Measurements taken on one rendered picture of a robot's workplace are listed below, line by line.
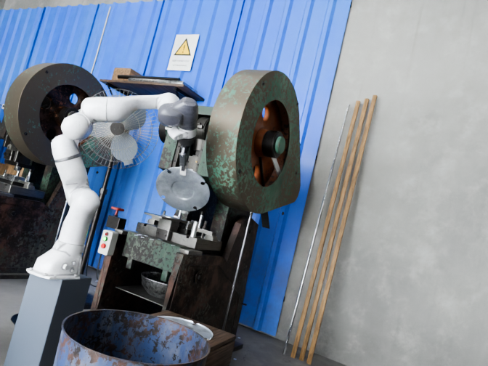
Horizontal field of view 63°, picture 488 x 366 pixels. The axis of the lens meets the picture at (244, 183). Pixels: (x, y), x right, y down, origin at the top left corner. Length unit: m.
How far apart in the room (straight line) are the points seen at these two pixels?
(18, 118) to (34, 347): 1.78
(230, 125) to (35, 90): 1.75
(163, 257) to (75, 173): 0.72
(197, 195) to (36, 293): 0.85
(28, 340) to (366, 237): 2.34
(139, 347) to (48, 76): 2.36
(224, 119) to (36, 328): 1.24
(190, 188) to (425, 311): 1.94
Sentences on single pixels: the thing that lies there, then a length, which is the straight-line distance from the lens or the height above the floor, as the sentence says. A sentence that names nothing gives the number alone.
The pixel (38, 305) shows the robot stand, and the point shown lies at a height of 0.32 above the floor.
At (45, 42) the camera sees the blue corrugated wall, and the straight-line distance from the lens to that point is 6.25.
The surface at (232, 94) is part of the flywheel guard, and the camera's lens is 2.08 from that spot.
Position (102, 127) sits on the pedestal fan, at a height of 1.27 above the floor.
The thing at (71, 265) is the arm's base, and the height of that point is 0.50.
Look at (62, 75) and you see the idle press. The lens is 3.45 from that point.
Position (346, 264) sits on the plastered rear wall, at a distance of 3.28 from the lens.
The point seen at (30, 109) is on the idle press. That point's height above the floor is 1.28.
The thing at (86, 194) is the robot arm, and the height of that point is 0.82.
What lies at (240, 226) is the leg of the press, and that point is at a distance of 2.61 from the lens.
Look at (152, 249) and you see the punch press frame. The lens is 2.34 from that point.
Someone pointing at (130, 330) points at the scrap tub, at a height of 0.42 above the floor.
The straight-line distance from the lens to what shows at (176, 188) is 2.13.
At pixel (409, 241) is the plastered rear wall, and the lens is 3.23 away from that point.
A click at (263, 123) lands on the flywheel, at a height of 1.44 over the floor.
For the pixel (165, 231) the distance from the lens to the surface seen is 2.37.
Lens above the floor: 0.86
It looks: 5 degrees up
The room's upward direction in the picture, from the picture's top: 14 degrees clockwise
